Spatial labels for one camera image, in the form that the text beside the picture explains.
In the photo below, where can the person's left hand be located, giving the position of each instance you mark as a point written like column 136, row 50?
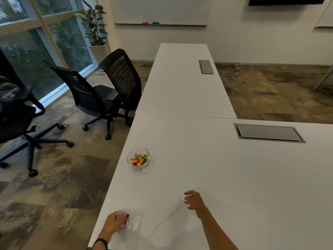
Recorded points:
column 114, row 222

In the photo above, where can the person's right hand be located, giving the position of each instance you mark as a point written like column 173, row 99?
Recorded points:
column 196, row 201

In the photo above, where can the person's left fingers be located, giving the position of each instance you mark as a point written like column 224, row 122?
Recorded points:
column 124, row 218

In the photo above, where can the person's right thumb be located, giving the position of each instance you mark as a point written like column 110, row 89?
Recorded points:
column 187, row 202

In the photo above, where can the clear plastic wrap sheet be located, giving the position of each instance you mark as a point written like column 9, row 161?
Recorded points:
column 135, row 220

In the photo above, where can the person's right forearm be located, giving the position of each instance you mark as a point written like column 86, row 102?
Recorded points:
column 218, row 234

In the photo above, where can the person's left forearm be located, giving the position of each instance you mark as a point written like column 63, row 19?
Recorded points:
column 102, row 240

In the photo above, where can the black wristband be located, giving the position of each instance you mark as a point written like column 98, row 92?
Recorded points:
column 102, row 241

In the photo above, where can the small glass bowl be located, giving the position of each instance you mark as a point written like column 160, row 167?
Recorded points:
column 130, row 164

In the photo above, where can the heap of wrapped candies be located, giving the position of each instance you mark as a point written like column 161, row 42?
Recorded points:
column 139, row 160

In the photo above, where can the black slatted-back office chair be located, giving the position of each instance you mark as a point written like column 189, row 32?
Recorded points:
column 83, row 93

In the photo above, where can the black mesh-back office chair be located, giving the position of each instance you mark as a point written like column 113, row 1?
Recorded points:
column 122, row 72

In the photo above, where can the black office chair with armrests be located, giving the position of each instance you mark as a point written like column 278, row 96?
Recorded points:
column 15, row 117

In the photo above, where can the white square planter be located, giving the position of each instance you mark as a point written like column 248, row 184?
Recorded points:
column 98, row 53

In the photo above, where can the grey table leg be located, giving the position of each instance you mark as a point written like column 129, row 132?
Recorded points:
column 324, row 76

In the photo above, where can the large white whiteboard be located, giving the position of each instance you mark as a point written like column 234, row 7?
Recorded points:
column 161, row 10

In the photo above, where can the green leafy plant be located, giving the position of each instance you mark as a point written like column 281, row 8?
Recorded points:
column 95, row 25

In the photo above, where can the large glass window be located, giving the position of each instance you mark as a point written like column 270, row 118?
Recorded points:
column 31, row 44

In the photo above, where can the small white whiteboard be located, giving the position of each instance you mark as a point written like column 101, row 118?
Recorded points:
column 326, row 15

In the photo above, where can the black wall screen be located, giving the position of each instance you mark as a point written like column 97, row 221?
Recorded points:
column 286, row 0

